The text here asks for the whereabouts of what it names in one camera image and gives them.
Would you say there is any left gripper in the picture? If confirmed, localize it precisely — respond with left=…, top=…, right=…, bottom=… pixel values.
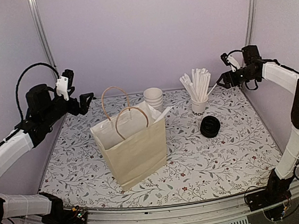
left=41, top=92, right=96, bottom=126

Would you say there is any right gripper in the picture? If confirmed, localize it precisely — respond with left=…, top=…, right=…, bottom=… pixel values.
left=215, top=65, right=259, bottom=90

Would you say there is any stack of black lids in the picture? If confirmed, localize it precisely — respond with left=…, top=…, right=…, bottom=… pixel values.
left=200, top=116, right=221, bottom=138

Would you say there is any kraft paper bag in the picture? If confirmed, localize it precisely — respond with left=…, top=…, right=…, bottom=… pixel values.
left=90, top=101, right=168, bottom=190

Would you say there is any stack of white paper cups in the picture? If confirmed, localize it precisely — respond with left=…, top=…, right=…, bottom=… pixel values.
left=143, top=87, right=163, bottom=112

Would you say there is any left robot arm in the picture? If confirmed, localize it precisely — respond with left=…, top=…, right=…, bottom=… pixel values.
left=0, top=69, right=94, bottom=224

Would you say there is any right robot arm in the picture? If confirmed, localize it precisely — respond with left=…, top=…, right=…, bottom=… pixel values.
left=217, top=45, right=299, bottom=204

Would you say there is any bundle of wrapped white straws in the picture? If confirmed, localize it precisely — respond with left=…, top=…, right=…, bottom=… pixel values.
left=179, top=68, right=211, bottom=102

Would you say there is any white cup holding straws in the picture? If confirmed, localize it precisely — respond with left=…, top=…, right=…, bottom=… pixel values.
left=190, top=96, right=209, bottom=117

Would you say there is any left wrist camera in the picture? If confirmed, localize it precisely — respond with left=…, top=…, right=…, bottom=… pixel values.
left=56, top=69, right=75, bottom=101

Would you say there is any right aluminium frame post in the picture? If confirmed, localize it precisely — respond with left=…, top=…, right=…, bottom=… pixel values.
left=244, top=0, right=257, bottom=46

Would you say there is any aluminium frame post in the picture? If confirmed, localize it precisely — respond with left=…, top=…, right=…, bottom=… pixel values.
left=244, top=0, right=257, bottom=46
left=28, top=0, right=56, bottom=69

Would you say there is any left aluminium frame post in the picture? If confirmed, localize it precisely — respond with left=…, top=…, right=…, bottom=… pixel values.
left=28, top=0, right=56, bottom=69

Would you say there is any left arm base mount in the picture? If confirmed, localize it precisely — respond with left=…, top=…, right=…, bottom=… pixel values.
left=41, top=205, right=88, bottom=224

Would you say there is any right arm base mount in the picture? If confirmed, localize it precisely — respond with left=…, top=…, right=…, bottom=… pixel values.
left=244, top=175, right=293, bottom=221

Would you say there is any aluminium front rail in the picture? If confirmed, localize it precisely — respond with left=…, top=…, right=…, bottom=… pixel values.
left=13, top=173, right=299, bottom=224

